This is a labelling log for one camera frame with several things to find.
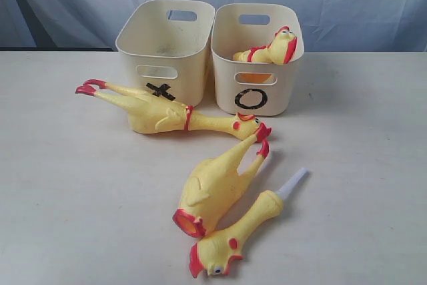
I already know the whole rubber chicken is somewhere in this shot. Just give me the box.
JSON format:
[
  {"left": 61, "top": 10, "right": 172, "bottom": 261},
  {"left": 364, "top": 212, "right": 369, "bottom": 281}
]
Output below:
[
  {"left": 75, "top": 79, "right": 272, "bottom": 142},
  {"left": 232, "top": 26, "right": 298, "bottom": 65}
]

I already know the headless rubber chicken body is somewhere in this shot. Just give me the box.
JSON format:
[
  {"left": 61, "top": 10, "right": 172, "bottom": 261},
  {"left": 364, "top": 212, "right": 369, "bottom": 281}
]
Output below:
[{"left": 173, "top": 134, "right": 270, "bottom": 238}]

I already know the rubber chicken head with tube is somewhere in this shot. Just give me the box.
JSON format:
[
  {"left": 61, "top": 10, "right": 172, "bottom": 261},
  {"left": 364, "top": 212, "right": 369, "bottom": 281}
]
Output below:
[{"left": 189, "top": 168, "right": 309, "bottom": 278}]

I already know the whole rubber chicken front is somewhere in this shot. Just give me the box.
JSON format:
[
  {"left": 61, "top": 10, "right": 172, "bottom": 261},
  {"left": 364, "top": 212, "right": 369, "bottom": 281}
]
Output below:
[{"left": 232, "top": 26, "right": 298, "bottom": 65}]

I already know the cream bin marked X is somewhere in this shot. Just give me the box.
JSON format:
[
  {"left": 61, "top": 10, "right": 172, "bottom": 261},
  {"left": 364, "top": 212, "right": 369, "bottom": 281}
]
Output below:
[{"left": 115, "top": 0, "right": 215, "bottom": 105}]

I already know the cream bin marked O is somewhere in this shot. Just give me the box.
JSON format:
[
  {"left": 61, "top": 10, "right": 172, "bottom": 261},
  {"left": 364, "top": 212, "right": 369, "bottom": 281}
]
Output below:
[{"left": 211, "top": 3, "right": 304, "bottom": 116}]

